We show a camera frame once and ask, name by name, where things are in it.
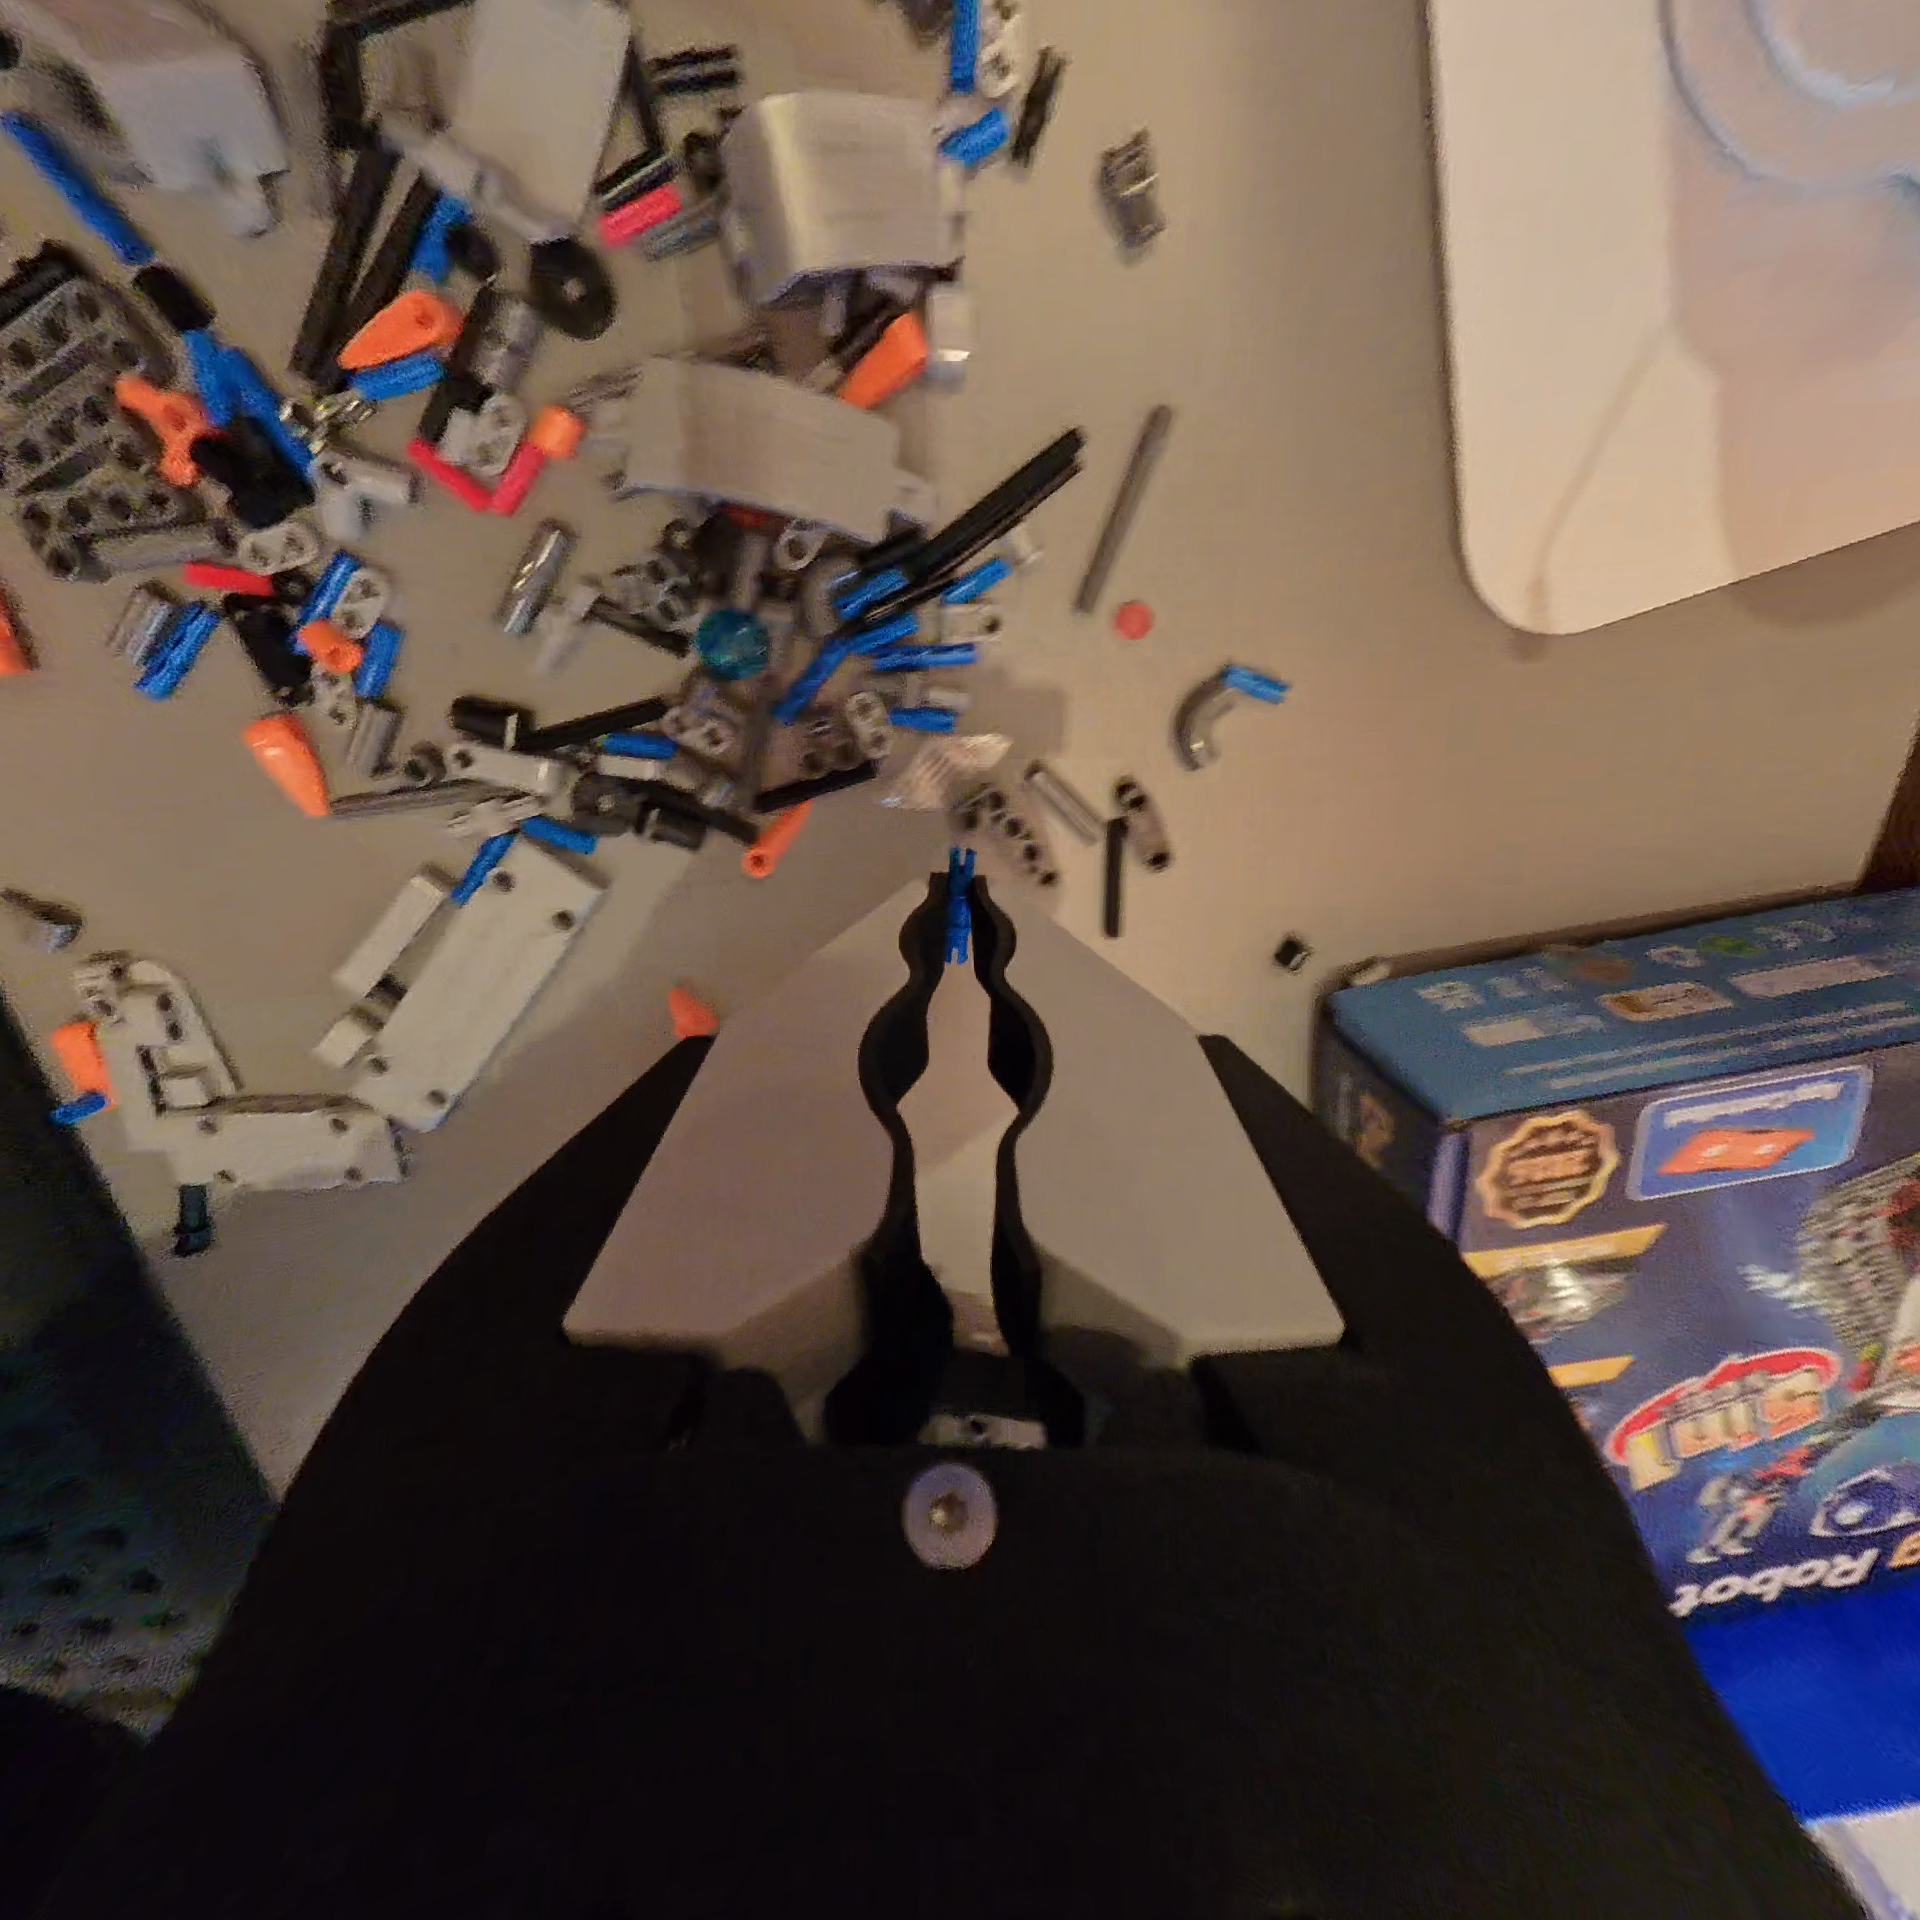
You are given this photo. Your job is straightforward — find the blue robot kit box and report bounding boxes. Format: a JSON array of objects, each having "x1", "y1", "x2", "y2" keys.
[{"x1": 1317, "y1": 892, "x2": 1920, "y2": 1622}]

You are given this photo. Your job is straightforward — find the black perforated panel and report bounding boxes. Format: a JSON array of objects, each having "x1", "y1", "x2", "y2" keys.
[{"x1": 0, "y1": 990, "x2": 283, "y2": 1741}]

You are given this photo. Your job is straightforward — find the light grey angled panel assembly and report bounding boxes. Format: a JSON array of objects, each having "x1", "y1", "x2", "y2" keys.
[{"x1": 70, "y1": 951, "x2": 410, "y2": 1197}]

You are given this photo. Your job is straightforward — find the white book stand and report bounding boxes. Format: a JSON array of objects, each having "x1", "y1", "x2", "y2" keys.
[{"x1": 1425, "y1": 0, "x2": 1920, "y2": 635}]

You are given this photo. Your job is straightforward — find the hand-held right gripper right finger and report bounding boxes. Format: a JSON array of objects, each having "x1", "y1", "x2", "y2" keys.
[{"x1": 966, "y1": 883, "x2": 1346, "y2": 1443}]

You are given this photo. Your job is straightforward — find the pile of plastic building pieces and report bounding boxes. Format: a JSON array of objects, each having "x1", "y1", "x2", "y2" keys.
[{"x1": 0, "y1": 0, "x2": 1297, "y2": 932}]

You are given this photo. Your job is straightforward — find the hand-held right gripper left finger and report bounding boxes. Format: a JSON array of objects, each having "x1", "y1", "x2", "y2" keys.
[{"x1": 559, "y1": 879, "x2": 963, "y2": 1443}]

